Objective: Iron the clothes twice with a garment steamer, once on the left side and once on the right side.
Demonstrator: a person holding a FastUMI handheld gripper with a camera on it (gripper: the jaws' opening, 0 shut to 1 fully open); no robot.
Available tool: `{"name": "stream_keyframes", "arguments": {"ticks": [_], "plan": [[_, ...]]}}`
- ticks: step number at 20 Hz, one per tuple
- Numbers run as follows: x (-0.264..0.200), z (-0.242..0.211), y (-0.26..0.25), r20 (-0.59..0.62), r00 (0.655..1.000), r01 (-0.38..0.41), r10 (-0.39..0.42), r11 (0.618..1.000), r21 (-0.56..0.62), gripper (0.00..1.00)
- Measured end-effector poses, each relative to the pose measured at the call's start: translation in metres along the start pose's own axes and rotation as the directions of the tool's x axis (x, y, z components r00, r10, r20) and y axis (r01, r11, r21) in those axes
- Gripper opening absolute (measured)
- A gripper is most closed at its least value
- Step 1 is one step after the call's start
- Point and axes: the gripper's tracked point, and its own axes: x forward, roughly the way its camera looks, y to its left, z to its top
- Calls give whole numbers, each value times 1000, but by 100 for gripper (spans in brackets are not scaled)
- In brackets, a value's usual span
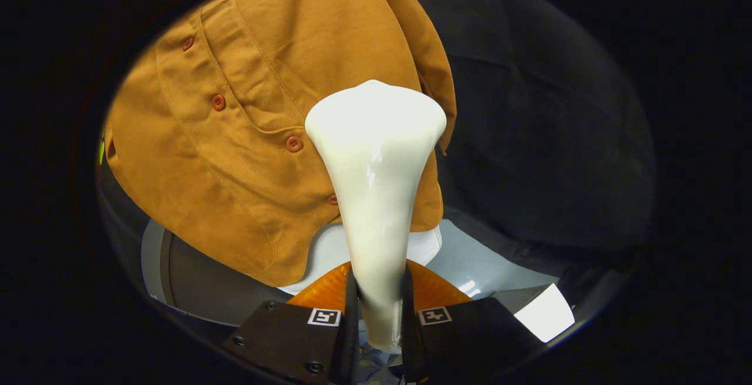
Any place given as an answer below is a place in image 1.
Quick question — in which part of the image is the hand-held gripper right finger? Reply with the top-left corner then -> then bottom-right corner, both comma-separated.
401,260 -> 544,385

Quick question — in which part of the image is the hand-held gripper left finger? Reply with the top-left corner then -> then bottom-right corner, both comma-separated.
222,260 -> 360,385

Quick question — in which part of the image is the white garment steamer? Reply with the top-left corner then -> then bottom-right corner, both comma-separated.
304,79 -> 448,353

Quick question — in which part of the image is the orange-brown button shirt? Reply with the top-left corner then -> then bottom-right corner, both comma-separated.
105,0 -> 458,287

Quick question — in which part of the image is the white mannequin torso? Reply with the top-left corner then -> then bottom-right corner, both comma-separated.
276,220 -> 442,296

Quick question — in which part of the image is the grey cabinet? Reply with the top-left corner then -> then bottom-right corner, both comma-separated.
140,219 -> 562,330

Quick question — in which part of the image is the black backdrop cloth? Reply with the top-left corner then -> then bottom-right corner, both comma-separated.
97,0 -> 657,292

